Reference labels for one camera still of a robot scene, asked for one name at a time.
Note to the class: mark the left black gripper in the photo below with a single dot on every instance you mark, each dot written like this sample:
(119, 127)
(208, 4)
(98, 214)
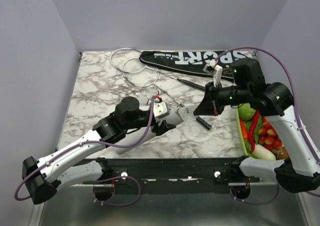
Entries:
(164, 127)

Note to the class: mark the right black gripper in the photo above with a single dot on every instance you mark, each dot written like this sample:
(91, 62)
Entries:
(206, 107)

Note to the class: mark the white shuttlecock tube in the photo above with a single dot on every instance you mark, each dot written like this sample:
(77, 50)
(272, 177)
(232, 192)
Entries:
(173, 118)

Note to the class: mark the white feather shuttlecock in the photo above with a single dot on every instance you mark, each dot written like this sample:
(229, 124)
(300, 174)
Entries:
(186, 114)

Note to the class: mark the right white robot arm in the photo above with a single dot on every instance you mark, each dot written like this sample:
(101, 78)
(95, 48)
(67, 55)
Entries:
(274, 101)

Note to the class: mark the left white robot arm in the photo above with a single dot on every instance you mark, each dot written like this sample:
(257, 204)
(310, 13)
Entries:
(125, 128)

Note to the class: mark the lower badminton racket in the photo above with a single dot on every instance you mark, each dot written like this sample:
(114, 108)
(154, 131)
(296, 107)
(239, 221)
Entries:
(160, 88)

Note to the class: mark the badminton racket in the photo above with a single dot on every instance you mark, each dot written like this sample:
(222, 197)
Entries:
(124, 51)
(160, 88)

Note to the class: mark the upper badminton racket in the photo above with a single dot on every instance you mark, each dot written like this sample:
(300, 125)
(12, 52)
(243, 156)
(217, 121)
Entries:
(124, 51)

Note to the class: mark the green cabbage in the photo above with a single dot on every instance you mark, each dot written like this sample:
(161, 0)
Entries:
(245, 112)

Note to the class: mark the orange carrot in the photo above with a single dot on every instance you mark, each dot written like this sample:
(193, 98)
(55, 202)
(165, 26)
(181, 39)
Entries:
(244, 131)

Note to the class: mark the black racket bag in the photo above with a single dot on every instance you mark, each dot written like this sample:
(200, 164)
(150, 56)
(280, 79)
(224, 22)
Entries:
(193, 62)

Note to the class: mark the red chili pepper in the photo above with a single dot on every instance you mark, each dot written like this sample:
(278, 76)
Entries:
(251, 131)

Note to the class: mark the green vegetable tray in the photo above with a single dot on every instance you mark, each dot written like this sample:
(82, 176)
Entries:
(245, 143)

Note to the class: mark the red cherry tomatoes bunch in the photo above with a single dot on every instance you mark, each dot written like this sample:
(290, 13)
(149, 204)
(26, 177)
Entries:
(268, 137)

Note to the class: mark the white radish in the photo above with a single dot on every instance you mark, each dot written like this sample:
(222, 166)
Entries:
(261, 153)

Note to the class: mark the brown mushroom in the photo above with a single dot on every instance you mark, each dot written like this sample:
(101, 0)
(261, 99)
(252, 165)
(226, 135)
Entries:
(283, 154)

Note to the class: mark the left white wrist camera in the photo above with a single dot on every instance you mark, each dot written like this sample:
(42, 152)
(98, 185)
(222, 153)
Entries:
(160, 107)

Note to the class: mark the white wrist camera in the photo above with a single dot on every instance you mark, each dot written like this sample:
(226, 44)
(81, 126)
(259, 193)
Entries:
(160, 107)
(212, 68)

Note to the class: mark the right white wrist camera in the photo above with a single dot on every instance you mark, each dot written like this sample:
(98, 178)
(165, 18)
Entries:
(212, 68)

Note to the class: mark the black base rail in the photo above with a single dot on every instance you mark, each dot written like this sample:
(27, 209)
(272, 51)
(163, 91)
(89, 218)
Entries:
(130, 176)

